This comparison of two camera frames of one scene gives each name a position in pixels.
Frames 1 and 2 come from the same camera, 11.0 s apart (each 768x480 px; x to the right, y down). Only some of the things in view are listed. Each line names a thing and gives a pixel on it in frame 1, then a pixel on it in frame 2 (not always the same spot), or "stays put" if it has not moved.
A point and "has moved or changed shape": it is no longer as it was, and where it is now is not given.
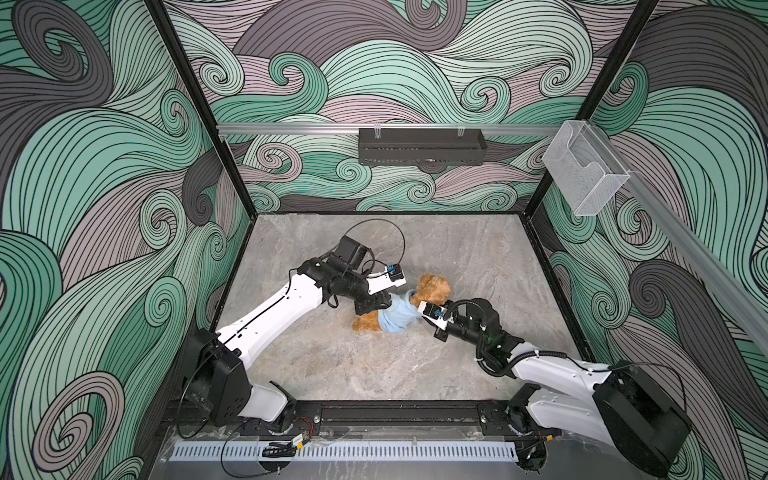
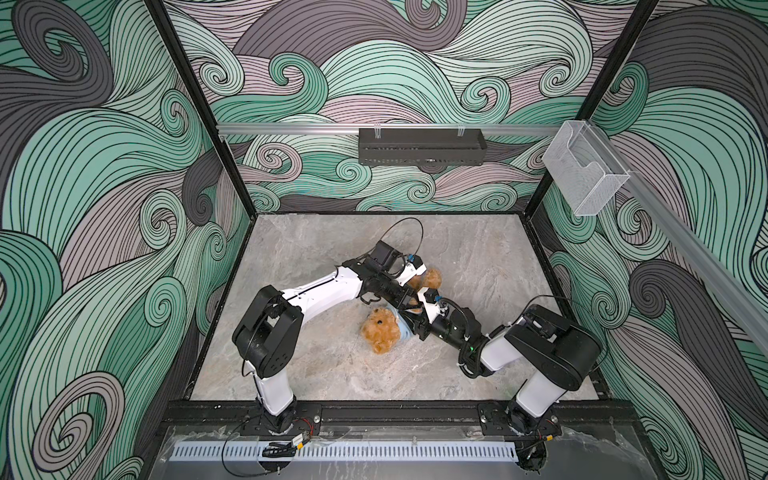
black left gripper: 372,302 → 405,293
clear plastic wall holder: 583,166 stays put
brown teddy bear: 430,289 has moved or changed shape
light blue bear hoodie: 400,316 has moved or changed shape
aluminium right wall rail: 711,263 stays put
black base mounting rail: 378,418 stays put
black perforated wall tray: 421,146 stays put
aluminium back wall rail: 389,129 stays put
